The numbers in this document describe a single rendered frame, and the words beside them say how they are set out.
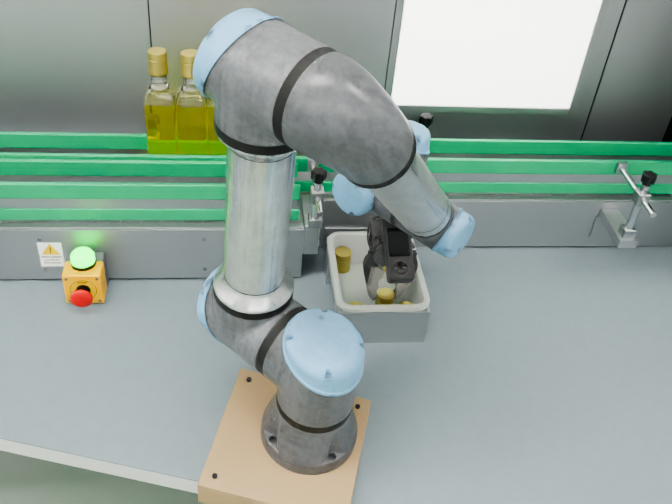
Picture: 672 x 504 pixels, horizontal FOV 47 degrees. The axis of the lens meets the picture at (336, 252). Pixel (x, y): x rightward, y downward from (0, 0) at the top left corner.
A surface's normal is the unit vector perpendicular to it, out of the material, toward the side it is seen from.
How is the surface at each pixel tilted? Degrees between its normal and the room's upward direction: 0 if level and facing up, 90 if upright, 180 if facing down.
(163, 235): 90
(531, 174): 90
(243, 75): 68
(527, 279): 0
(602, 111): 90
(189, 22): 90
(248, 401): 5
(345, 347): 12
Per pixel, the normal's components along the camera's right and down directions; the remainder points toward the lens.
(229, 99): -0.64, 0.49
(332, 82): 0.14, -0.22
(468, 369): 0.08, -0.77
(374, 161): 0.34, 0.69
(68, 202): 0.10, 0.64
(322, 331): 0.23, -0.65
